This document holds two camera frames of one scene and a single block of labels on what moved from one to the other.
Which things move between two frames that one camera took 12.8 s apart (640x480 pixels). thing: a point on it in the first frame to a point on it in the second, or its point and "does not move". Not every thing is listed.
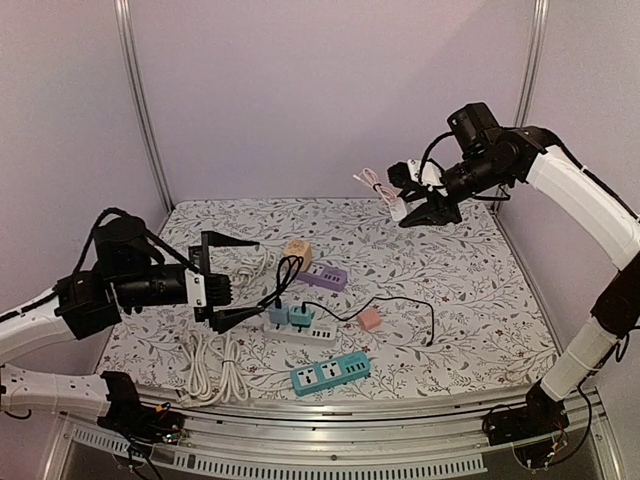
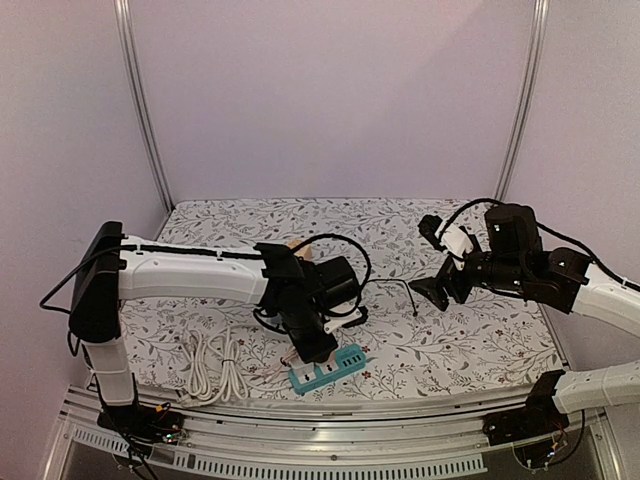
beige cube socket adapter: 299,248 does not move
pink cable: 369,179 to 287,359
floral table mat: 349,297 does not move
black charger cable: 428,344 to 415,313
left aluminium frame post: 135,83 does not move
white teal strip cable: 234,378 does not move
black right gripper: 435,195 to 452,276
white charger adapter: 398,209 to 304,369
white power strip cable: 200,381 does not move
